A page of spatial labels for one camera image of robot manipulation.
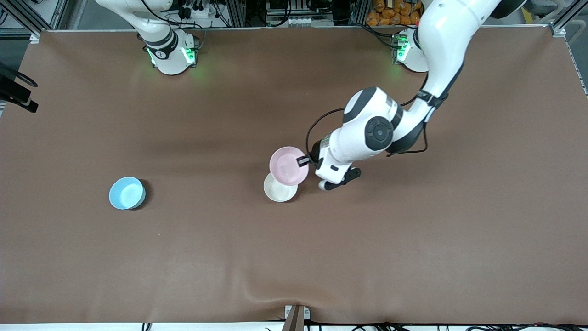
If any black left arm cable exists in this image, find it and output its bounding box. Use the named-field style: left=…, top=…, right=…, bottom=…
left=305, top=90, right=430, bottom=159

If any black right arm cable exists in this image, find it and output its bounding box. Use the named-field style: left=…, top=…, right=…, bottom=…
left=0, top=63, right=38, bottom=88

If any aluminium frame strut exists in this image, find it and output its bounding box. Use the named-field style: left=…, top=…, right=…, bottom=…
left=0, top=0, right=69, bottom=43
left=549, top=0, right=588, bottom=38

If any white power strip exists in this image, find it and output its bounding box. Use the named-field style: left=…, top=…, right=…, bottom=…
left=177, top=0, right=221, bottom=21

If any brown mounting bar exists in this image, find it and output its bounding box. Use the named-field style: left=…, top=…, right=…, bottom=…
left=281, top=307, right=305, bottom=331

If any brown table cover sheet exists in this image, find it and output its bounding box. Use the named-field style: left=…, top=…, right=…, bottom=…
left=0, top=29, right=588, bottom=325

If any blue bowl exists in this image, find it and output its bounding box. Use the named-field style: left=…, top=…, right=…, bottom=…
left=109, top=177, right=147, bottom=211

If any aluminium frame post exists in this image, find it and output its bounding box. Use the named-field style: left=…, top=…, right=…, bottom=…
left=225, top=0, right=246, bottom=27
left=349, top=0, right=370, bottom=26

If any white bowl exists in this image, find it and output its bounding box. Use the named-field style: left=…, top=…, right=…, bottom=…
left=263, top=173, right=299, bottom=203

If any pile of orange items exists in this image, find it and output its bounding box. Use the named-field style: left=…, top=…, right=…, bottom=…
left=366, top=0, right=421, bottom=27

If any grey metal bracket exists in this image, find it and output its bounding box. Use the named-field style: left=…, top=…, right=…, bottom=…
left=285, top=305, right=311, bottom=320

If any pink bowl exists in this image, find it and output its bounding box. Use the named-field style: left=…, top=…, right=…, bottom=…
left=269, top=146, right=309, bottom=186

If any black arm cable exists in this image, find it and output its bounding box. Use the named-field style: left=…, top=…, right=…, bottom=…
left=305, top=90, right=430, bottom=159
left=0, top=63, right=38, bottom=88

